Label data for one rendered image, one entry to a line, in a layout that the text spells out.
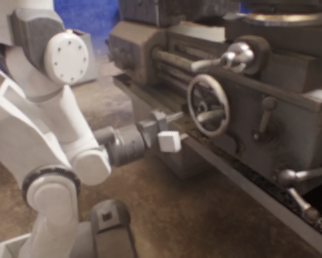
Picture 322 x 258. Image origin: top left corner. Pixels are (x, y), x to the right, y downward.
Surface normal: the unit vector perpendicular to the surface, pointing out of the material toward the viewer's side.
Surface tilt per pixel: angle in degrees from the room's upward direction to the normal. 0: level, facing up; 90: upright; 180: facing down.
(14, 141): 90
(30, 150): 90
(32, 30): 96
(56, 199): 90
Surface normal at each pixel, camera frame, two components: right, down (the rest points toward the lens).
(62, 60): 0.84, 0.30
